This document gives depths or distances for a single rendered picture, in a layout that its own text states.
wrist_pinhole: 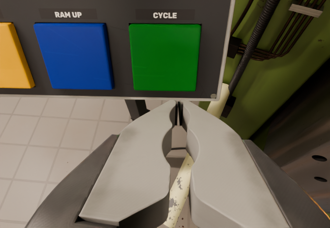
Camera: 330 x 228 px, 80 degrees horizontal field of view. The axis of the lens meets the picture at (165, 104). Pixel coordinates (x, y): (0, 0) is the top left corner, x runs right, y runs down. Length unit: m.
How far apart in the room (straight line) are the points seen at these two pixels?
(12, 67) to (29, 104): 1.37
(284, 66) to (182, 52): 0.41
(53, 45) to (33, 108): 1.39
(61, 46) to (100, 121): 1.14
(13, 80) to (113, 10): 0.15
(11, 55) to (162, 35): 0.17
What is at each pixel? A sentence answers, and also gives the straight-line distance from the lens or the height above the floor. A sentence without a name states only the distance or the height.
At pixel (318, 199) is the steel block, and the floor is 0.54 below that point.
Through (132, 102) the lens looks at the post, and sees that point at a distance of 0.53.
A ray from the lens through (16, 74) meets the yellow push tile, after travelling 0.29.
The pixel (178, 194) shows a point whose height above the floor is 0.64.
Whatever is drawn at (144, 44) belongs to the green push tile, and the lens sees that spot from 0.22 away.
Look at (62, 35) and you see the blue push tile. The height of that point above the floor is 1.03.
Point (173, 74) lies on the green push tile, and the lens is 0.23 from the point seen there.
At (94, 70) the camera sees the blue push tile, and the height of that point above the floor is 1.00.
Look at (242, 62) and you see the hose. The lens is 0.58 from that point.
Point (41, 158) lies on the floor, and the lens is 1.43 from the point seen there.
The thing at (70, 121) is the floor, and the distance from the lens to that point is 1.45.
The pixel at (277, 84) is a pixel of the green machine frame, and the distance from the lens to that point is 0.65.
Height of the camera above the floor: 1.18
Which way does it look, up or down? 60 degrees down
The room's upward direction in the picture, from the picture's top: 2 degrees counter-clockwise
